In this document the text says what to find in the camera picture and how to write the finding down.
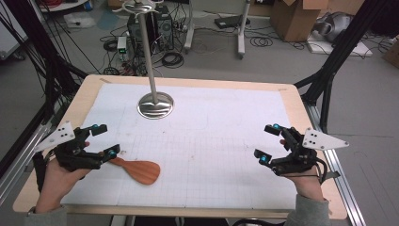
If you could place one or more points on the white grid paper mat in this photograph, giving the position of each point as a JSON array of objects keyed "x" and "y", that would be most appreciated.
[{"x": 204, "y": 157}]

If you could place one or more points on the white cabinet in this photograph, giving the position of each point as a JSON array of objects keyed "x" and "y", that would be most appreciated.
[{"x": 9, "y": 34}]

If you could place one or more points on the small cardboard box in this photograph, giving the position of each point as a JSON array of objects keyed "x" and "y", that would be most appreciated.
[{"x": 392, "y": 55}]

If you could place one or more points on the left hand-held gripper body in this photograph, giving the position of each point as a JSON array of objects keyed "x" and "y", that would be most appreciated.
[{"x": 73, "y": 157}]

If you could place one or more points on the white stand leg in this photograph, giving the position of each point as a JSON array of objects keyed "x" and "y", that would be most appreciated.
[
  {"x": 189, "y": 34},
  {"x": 241, "y": 31}
]

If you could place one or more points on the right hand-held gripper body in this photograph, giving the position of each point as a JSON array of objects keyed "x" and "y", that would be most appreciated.
[{"x": 301, "y": 160}]

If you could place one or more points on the silver grey bag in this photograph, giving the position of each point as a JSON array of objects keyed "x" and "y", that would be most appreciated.
[{"x": 335, "y": 26}]

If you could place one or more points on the wooden spatula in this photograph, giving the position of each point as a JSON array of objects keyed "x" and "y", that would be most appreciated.
[{"x": 141, "y": 171}]

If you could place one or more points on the black computer tower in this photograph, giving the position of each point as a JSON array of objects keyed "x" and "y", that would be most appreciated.
[{"x": 164, "y": 31}]

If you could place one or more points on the metal stand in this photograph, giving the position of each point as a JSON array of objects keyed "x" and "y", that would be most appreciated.
[{"x": 156, "y": 108}]

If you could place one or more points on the black metal frame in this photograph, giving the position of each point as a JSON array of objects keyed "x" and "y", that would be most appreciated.
[
  {"x": 345, "y": 47},
  {"x": 40, "y": 47}
]

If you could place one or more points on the person's right hand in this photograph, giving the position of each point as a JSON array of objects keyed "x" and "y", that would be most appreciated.
[{"x": 307, "y": 185}]

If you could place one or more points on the large cardboard box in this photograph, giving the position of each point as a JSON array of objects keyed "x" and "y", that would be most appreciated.
[{"x": 293, "y": 22}]

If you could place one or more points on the white foam board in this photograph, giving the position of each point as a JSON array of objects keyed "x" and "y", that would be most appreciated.
[{"x": 332, "y": 48}]

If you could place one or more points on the aluminium rail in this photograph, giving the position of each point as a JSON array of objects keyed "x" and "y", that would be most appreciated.
[
  {"x": 337, "y": 163},
  {"x": 19, "y": 169}
]

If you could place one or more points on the flat black device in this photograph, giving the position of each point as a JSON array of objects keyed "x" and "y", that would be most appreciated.
[{"x": 230, "y": 21}]

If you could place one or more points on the small power supply box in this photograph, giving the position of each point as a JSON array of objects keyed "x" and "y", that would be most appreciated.
[{"x": 122, "y": 47}]

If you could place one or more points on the person's left hand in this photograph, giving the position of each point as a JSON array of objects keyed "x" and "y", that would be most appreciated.
[{"x": 58, "y": 185}]

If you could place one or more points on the clear plastic bag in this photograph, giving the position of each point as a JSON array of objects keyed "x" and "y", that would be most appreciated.
[{"x": 80, "y": 20}]

